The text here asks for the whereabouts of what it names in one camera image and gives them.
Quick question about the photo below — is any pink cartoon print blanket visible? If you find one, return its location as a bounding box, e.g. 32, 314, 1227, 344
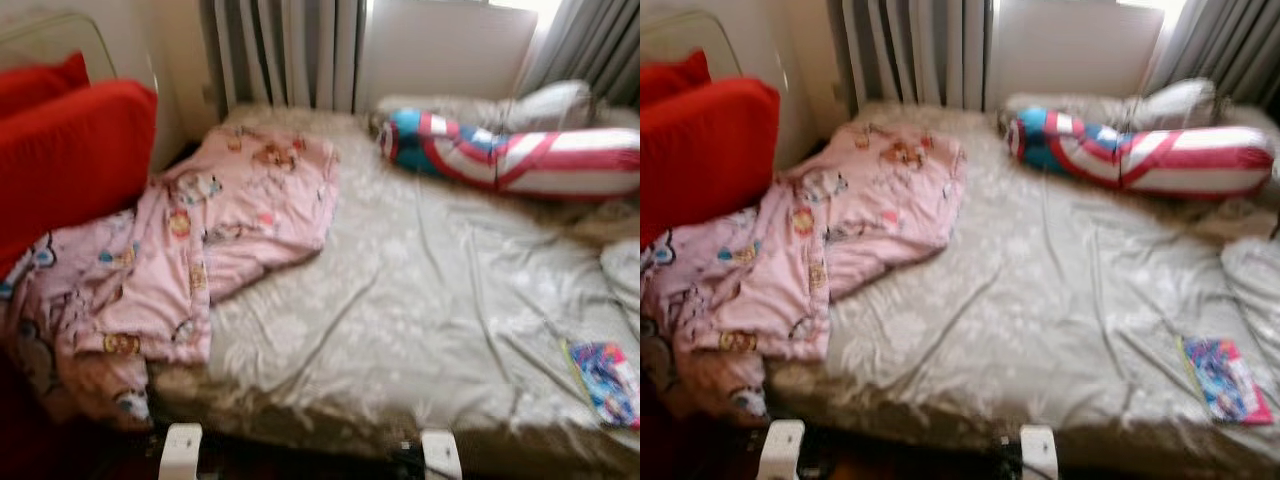
640, 122, 968, 426
0, 125, 341, 431

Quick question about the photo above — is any red white blue striped bolster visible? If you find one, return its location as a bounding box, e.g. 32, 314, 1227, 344
378, 108, 641, 199
1005, 106, 1276, 198

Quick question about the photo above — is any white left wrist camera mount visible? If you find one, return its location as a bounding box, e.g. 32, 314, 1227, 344
758, 420, 806, 480
160, 423, 204, 480

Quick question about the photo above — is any crumpled beige pillow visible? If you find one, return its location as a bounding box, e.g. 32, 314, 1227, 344
1000, 78, 1221, 129
375, 80, 596, 131

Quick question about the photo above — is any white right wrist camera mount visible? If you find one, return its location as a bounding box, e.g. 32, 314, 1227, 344
420, 430, 463, 480
1018, 425, 1059, 480

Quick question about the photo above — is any grey pleated curtain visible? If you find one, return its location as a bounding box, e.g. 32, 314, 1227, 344
205, 0, 366, 113
1140, 0, 1280, 106
840, 0, 996, 111
515, 0, 641, 106

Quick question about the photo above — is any colourful comic book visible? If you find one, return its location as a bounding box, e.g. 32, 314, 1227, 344
1177, 335, 1274, 426
560, 338, 641, 431

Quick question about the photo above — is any bed with beige floral sheet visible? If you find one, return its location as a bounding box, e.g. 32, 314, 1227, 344
765, 98, 1280, 476
150, 100, 641, 476

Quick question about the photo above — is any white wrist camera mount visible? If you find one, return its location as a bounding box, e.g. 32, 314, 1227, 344
160, 423, 204, 480
758, 420, 806, 480
420, 430, 463, 480
1018, 425, 1059, 480

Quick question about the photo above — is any red folded mattress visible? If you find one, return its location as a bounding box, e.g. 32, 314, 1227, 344
640, 50, 781, 246
0, 52, 159, 276

